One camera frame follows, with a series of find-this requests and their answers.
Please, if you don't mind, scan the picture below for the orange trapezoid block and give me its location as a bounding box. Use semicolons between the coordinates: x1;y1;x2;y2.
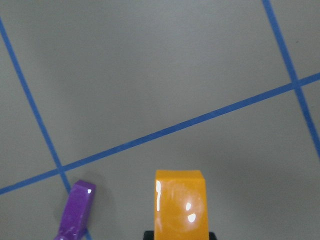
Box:
154;170;210;240

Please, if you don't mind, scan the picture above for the purple trapezoid block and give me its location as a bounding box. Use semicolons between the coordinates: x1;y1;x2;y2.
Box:
55;180;97;240

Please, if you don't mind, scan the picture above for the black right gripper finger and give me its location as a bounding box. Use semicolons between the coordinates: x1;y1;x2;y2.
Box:
142;230;217;240

